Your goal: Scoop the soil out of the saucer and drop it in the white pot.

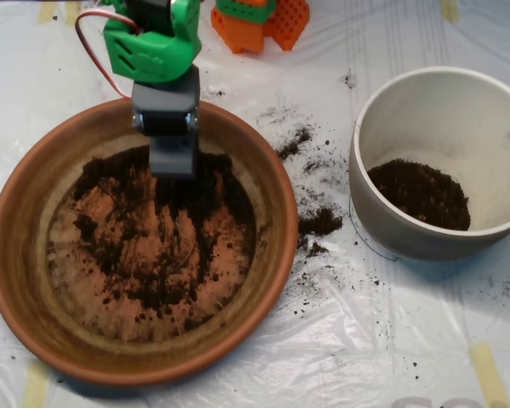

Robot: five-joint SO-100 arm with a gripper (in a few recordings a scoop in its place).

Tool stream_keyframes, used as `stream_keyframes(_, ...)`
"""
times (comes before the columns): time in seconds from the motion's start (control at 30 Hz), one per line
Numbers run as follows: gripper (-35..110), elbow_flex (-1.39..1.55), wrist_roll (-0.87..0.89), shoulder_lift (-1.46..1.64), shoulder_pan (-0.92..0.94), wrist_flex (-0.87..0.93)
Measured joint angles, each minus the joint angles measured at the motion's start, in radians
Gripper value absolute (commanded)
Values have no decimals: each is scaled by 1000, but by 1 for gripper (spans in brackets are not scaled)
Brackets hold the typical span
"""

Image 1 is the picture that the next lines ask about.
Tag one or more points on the grey gripper black servo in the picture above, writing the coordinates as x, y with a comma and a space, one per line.
165, 122

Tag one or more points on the dark potting soil heap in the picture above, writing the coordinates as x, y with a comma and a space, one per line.
421, 195
161, 272

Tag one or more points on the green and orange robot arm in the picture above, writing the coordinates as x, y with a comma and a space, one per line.
153, 55

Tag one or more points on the spilled dark soil clump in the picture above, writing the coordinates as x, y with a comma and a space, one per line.
295, 144
319, 221

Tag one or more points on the terracotta clay bowl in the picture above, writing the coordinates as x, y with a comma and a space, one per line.
25, 263

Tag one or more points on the white ceramic pot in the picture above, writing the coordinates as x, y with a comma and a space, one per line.
429, 127

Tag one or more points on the beige masking tape strip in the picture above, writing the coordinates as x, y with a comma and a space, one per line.
47, 12
73, 13
449, 10
35, 387
489, 374

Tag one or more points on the clear plastic cover sheet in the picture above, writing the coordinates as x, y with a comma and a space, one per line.
365, 340

